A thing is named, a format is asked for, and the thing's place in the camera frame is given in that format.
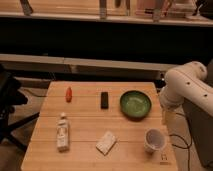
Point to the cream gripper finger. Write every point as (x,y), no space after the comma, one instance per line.
(168,115)

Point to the small red pepper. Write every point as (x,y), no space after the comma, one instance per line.
(68,94)

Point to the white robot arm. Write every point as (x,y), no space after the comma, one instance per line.
(186,82)

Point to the green ceramic bowl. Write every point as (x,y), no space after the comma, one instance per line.
(135,104)

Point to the black rectangular block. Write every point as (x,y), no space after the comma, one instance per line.
(104,100)

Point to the white tube bottle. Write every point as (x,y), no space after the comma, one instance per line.
(62,133)

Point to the black office chair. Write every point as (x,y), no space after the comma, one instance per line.
(10,96)

